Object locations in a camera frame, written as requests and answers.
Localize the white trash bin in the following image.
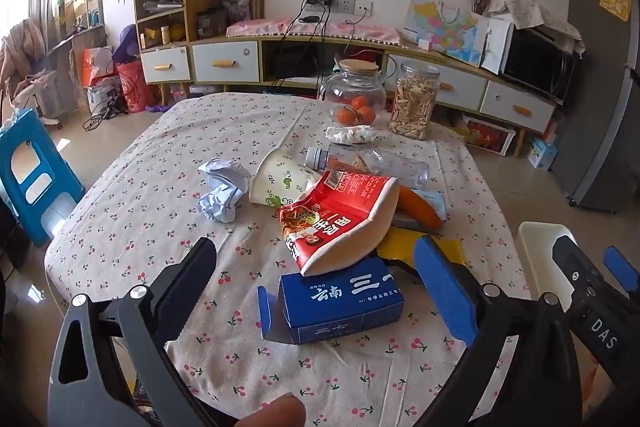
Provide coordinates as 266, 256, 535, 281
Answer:
515, 221, 576, 311

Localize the person's left hand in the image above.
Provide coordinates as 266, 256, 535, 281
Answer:
235, 393, 306, 427

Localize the grey refrigerator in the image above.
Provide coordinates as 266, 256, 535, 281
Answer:
551, 0, 639, 213

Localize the blue tissue box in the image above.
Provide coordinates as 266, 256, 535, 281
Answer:
527, 135, 558, 171

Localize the red gift box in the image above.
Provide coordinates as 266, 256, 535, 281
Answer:
462, 115, 516, 156

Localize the yellow paper piece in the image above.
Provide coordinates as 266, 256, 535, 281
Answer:
376, 227, 465, 270

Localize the blue medicine box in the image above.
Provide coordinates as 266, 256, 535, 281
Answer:
257, 257, 405, 345

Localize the blue plastic stool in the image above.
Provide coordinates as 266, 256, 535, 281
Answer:
1, 108, 86, 246

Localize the orange carrot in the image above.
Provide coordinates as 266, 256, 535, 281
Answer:
397, 185, 442, 230

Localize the black microwave oven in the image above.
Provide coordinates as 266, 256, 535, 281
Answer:
500, 28, 578, 105

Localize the clear plastic bottle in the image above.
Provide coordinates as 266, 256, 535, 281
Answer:
304, 144, 430, 188

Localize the floral paper cup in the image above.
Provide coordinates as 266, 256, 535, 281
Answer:
248, 150, 320, 208

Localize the cherry print tablecloth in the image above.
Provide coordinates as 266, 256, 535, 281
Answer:
43, 92, 533, 427

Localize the plastic jar of seeds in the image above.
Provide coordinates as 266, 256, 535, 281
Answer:
388, 61, 440, 141

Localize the floral cloth on microwave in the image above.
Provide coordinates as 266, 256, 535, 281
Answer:
485, 0, 586, 56

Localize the mandarin orange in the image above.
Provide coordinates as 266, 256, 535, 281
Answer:
335, 106, 359, 127
350, 95, 370, 109
356, 106, 376, 126

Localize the crumpled snack wrapper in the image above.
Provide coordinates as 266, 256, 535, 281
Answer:
326, 124, 378, 146

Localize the colourful china map board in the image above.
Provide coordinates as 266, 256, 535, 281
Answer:
402, 0, 489, 67

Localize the glass jar with cork lid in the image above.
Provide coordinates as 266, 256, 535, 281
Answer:
318, 58, 386, 127

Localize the wooden tv cabinet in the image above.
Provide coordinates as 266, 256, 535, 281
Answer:
134, 0, 555, 141

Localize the wooden shelf cabinet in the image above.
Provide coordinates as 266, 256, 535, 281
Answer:
134, 0, 214, 50

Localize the pink keyboard cover cloth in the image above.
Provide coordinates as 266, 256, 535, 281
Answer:
226, 18, 400, 46

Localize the wall power socket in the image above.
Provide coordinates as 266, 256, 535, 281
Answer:
304, 0, 373, 17

